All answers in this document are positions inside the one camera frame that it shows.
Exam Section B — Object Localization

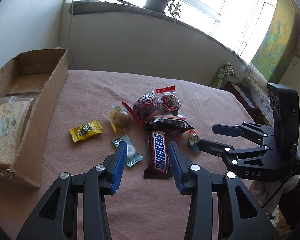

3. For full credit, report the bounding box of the orange jelly cup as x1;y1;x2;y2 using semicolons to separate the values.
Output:
188;129;200;151

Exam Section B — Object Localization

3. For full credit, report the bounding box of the small white red packet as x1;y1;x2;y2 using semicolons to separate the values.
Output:
153;114;189;120

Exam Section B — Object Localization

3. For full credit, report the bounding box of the dark snickers bar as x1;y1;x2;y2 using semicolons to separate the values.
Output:
143;117;193;133

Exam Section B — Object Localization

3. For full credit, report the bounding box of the red date snack bag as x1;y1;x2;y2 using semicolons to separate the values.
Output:
121;88;162;126

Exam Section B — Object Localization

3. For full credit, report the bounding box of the teal mint candy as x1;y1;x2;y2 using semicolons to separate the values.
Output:
111;135;143;167

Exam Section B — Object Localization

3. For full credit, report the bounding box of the yellow candy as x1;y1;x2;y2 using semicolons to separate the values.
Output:
69;121;103;142

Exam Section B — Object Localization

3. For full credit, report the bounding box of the bread cracker pack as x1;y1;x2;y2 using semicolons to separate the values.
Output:
0;96;33;172

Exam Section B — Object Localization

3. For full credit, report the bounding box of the dark red gift box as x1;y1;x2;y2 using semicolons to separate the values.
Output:
222;81;256;111

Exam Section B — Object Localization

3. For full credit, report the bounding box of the white lace cloth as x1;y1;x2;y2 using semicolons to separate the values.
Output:
241;63;274;126

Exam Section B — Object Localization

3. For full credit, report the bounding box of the green printed bag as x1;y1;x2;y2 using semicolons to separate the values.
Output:
209;62;236;89

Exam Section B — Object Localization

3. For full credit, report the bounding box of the pink table cloth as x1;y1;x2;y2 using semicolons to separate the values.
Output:
0;69;266;240

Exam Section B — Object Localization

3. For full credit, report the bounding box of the brown cardboard box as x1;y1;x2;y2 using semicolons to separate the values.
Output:
0;48;68;187

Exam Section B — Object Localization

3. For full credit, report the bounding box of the yellow green wall map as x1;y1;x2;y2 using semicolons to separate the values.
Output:
251;0;299;83

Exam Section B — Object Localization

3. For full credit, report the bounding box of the white cable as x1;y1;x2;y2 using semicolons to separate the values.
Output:
57;0;83;71

